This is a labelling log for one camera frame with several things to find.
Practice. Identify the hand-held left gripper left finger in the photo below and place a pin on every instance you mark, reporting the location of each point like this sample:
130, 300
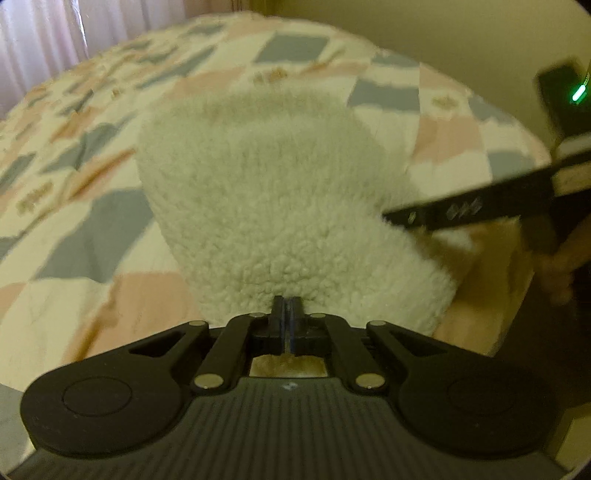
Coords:
280, 323

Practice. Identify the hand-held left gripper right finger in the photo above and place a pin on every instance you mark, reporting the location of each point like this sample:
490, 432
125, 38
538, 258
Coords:
296, 323

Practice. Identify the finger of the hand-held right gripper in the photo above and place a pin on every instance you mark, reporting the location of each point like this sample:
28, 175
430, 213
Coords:
461, 208

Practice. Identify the white fleece garment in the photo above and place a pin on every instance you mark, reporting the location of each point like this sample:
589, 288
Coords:
277, 198

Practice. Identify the person's right hand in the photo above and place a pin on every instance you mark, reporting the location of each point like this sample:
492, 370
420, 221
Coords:
575, 267

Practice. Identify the pink grey diamond quilt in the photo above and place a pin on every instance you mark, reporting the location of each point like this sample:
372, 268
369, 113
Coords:
92, 221

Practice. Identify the pink curtain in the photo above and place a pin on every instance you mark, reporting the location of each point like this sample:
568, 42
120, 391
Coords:
41, 32

